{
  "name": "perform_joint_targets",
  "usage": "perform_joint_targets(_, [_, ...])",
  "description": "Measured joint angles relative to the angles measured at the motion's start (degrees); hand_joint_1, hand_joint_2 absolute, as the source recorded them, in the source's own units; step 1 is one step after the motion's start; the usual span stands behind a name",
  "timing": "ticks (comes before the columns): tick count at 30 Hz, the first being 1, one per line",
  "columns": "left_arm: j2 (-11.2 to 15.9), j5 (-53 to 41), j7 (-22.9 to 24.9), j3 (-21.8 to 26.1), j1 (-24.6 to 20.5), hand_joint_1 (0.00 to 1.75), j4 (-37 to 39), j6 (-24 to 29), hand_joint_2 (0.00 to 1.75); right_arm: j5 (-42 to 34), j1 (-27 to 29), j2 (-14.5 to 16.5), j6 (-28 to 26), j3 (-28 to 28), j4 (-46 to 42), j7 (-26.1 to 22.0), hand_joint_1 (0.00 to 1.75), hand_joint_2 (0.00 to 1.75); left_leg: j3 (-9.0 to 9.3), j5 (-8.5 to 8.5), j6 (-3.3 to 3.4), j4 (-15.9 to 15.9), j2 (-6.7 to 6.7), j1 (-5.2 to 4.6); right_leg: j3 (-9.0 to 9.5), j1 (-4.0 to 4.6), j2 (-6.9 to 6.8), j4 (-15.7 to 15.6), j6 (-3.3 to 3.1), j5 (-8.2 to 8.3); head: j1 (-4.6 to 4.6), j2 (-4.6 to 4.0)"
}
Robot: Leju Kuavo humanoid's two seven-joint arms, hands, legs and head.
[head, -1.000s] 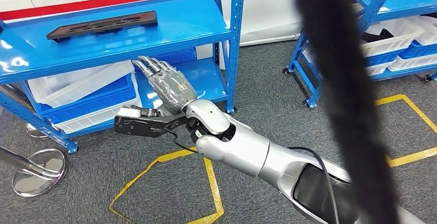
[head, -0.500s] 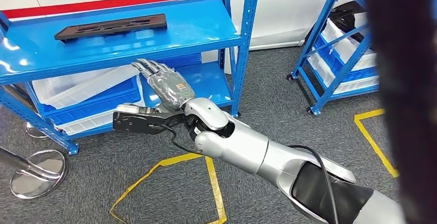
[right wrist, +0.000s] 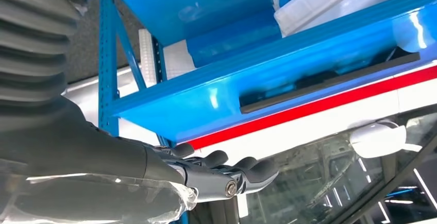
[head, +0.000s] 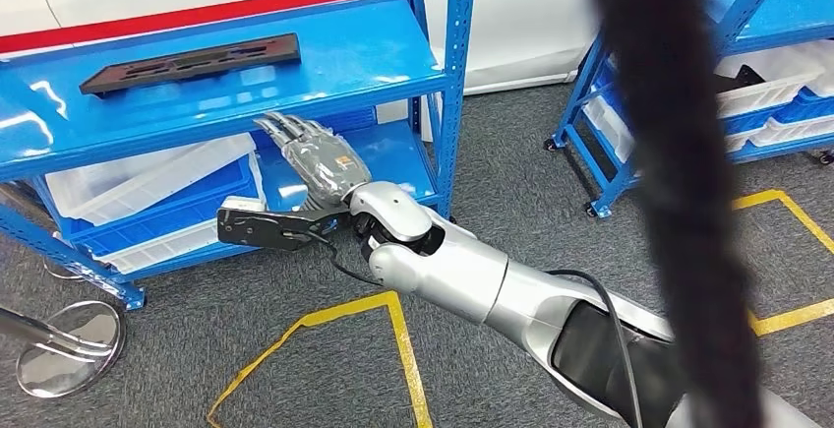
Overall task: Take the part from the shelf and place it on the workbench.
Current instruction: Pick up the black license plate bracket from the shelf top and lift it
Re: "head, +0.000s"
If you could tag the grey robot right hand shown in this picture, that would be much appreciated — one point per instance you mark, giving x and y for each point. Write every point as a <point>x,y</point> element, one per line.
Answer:
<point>326,164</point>

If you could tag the long black plastic trim part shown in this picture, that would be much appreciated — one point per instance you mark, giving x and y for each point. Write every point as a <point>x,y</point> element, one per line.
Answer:
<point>283,50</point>

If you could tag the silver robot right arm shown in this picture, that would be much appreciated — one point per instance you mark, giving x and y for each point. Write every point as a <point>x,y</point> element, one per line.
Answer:
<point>456,275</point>

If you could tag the blue metal shelf rack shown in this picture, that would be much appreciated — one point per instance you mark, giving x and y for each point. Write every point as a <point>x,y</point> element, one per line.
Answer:
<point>358,53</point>

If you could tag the black curved car part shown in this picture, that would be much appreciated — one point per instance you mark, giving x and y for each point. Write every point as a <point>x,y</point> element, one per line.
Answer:
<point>749,76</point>

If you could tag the translucent white plastic crate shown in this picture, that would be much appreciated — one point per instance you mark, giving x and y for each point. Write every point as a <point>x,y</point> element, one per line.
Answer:
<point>130,184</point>

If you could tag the crumpled yellow floor tape square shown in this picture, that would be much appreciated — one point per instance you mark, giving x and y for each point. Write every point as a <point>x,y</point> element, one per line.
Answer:
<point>408,360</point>

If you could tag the white car with red stripe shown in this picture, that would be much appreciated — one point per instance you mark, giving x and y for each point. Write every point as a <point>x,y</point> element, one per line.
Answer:
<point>521,21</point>

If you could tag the chrome stanchion with round base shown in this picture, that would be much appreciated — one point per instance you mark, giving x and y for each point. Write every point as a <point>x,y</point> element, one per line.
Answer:
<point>62,274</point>
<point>78,360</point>

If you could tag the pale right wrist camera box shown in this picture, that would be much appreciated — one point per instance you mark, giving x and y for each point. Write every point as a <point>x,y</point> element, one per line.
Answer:
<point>242,204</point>

